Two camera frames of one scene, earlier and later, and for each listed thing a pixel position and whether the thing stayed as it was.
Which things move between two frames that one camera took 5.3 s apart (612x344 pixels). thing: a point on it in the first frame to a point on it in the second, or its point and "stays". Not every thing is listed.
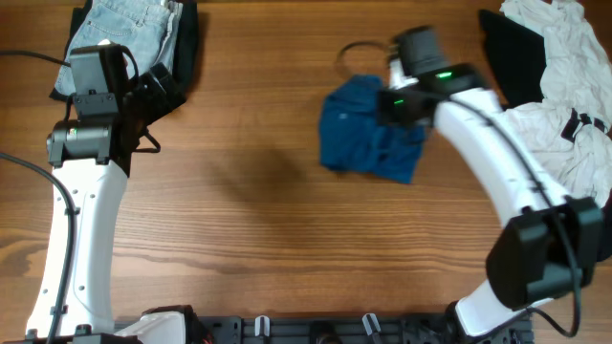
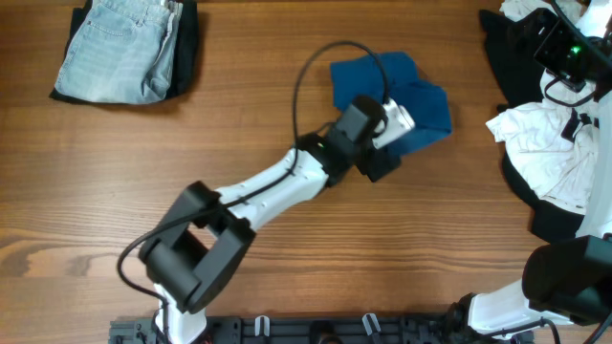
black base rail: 185,329 stays
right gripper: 385,114 to 543,20
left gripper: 148,87 to 376,159
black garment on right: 517,65 stays
